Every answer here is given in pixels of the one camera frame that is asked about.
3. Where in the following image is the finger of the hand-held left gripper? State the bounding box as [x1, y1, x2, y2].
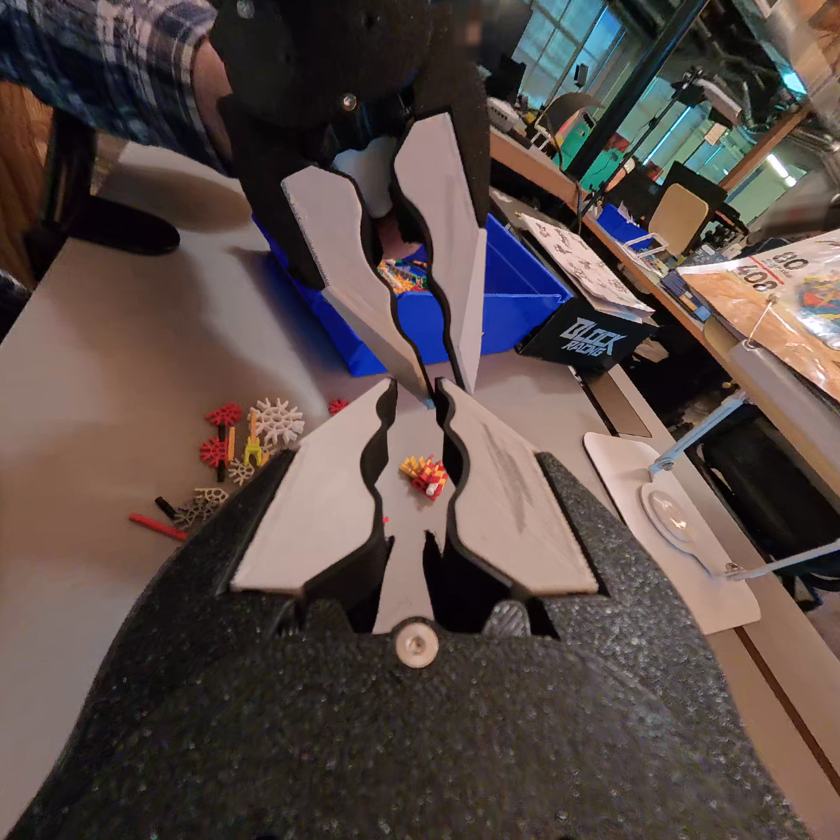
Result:
[392, 112, 490, 396]
[281, 164, 434, 404]

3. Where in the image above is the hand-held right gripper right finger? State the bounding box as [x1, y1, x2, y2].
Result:
[425, 371, 602, 636]

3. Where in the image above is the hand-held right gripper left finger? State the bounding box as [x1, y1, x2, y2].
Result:
[230, 376, 399, 634]

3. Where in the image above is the heap of mixed toy pieces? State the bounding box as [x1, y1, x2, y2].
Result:
[377, 256, 434, 296]

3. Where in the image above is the blue plastic bin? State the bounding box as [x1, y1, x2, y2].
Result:
[251, 213, 575, 378]

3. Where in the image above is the half-built spoke toy model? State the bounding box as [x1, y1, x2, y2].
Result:
[128, 512, 190, 543]

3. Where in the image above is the large white snowflake connector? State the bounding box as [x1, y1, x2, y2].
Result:
[252, 397, 306, 450]

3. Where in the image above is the red yellow connector cluster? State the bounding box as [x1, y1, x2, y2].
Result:
[399, 455, 450, 501]

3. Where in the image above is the curved wooden desk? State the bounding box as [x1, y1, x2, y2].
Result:
[489, 125, 840, 473]

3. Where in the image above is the printed instruction sheet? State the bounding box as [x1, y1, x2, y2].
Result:
[518, 212, 656, 322]

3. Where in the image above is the black printed cardboard box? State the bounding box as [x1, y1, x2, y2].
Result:
[515, 298, 657, 378]

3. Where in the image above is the small blue storage bin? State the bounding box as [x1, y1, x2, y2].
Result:
[594, 203, 657, 253]

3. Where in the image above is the black office chair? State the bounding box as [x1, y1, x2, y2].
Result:
[535, 92, 601, 172]

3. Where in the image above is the black stand with round base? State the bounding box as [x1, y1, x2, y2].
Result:
[29, 108, 181, 257]

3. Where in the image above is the beige chair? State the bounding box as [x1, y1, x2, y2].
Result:
[646, 182, 711, 260]

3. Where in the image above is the black metal pole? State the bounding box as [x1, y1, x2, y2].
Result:
[561, 0, 716, 181]

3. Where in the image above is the printed toy package bag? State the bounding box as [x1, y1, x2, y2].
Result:
[676, 230, 840, 388]

